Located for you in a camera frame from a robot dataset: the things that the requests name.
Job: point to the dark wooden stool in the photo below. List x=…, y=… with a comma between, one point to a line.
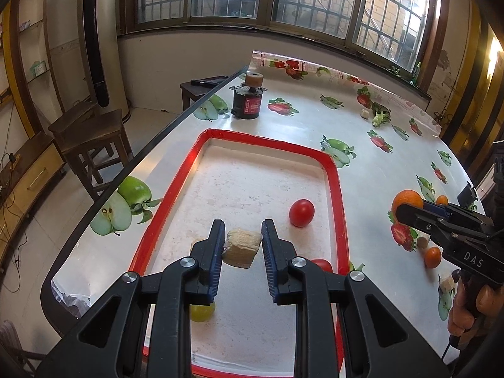
x=86, y=124

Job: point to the black remote control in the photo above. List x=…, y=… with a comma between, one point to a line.
x=208, y=82

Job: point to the red-rimmed plastic tray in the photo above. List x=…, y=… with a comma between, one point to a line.
x=252, y=181

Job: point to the black plastic plant pot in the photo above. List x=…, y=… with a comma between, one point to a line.
x=466, y=197

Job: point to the green lettuce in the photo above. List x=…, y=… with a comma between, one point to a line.
x=380, y=116

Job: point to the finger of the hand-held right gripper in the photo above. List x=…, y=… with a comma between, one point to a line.
x=437, y=208
x=417, y=216

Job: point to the wooden spool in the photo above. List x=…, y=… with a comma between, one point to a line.
x=254, y=80

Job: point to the orange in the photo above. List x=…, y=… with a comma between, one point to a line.
x=407, y=197
x=432, y=258
x=441, y=199

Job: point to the red tomato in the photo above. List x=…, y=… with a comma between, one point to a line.
x=325, y=264
x=302, y=212

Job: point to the white standing air conditioner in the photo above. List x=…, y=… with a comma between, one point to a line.
x=116, y=67

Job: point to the fruit-print plastic tablecloth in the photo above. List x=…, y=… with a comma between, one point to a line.
x=299, y=126

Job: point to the black cylinder with red label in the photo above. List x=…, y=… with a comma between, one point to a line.
x=246, y=106

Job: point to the small dark wooden table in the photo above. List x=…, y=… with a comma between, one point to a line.
x=193, y=91

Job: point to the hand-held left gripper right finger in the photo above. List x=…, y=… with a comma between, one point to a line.
x=271, y=264

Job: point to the small white chunk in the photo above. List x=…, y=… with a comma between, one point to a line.
x=365, y=113

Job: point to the low wooden cabinet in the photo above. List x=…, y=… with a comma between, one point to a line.
x=27, y=181

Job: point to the person's right hand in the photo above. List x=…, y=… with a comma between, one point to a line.
x=456, y=317

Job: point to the small green round fruit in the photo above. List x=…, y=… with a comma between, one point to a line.
x=202, y=313

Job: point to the wooden wall shelf unit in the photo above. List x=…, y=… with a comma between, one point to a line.
x=15, y=86

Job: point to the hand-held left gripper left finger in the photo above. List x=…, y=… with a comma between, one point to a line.
x=215, y=260

